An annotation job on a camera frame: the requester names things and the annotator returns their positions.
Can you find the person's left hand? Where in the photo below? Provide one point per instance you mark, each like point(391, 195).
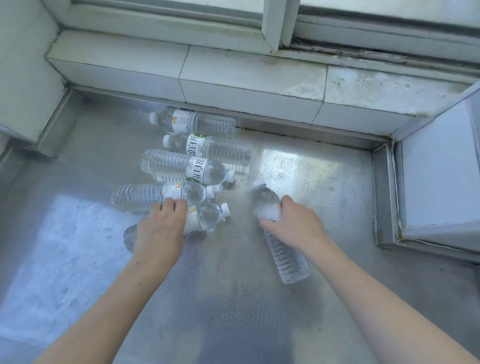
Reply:
point(157, 236)

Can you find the person's right hand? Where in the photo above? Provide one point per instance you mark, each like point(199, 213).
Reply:
point(300, 228)

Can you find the clear plastic water bottle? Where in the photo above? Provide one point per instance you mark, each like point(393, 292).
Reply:
point(165, 163)
point(228, 150)
point(208, 215)
point(210, 125)
point(287, 258)
point(135, 197)

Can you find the person's left forearm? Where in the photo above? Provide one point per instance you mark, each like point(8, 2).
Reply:
point(105, 318)

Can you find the person's right forearm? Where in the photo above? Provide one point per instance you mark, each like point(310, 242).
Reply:
point(382, 307)

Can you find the pink cabinet with steel top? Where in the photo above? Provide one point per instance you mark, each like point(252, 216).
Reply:
point(225, 300)

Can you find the white framed sliding window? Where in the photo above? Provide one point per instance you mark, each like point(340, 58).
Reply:
point(277, 22)

